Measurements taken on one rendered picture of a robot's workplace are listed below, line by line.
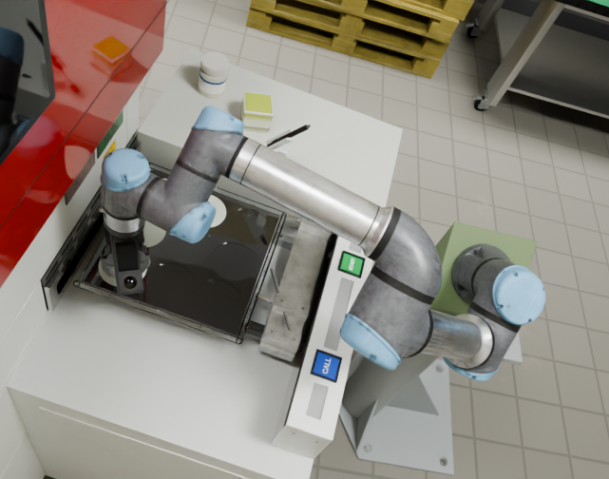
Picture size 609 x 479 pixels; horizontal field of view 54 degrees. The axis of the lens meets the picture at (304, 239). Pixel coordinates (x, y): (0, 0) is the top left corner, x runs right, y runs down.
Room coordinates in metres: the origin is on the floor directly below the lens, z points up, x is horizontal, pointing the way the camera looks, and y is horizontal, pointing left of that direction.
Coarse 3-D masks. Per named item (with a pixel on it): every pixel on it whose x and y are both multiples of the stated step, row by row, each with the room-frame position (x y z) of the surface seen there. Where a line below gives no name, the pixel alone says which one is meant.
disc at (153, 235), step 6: (144, 228) 0.71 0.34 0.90; (150, 228) 0.72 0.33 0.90; (156, 228) 0.72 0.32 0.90; (144, 234) 0.70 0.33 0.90; (150, 234) 0.70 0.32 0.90; (156, 234) 0.71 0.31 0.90; (162, 234) 0.72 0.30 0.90; (144, 240) 0.68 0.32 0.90; (150, 240) 0.69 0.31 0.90; (156, 240) 0.69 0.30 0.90; (150, 246) 0.67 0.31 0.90
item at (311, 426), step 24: (336, 264) 0.79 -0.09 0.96; (336, 288) 0.73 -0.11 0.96; (360, 288) 0.76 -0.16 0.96; (336, 312) 0.68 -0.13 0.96; (312, 336) 0.60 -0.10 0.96; (336, 336) 0.62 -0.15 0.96; (312, 360) 0.55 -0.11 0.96; (312, 384) 0.50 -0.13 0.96; (336, 384) 0.52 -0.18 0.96; (312, 408) 0.46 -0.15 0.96; (336, 408) 0.48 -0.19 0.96; (288, 432) 0.41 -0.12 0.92; (312, 432) 0.41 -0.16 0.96; (312, 456) 0.41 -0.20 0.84
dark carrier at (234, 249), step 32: (224, 224) 0.81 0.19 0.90; (256, 224) 0.85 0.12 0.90; (96, 256) 0.60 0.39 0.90; (160, 256) 0.66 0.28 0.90; (192, 256) 0.70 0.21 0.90; (224, 256) 0.73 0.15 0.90; (256, 256) 0.76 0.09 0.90; (160, 288) 0.59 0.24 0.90; (192, 288) 0.62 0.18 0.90; (224, 288) 0.65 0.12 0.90; (192, 320) 0.55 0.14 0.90; (224, 320) 0.58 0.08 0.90
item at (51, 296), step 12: (96, 204) 0.69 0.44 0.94; (96, 216) 0.67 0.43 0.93; (84, 228) 0.62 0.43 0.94; (96, 228) 0.67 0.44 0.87; (84, 240) 0.63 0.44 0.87; (72, 252) 0.56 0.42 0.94; (84, 252) 0.61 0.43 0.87; (60, 264) 0.52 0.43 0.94; (72, 264) 0.57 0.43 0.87; (60, 276) 0.51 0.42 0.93; (72, 276) 0.55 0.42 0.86; (48, 288) 0.47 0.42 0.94; (60, 288) 0.51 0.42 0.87; (48, 300) 0.47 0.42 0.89
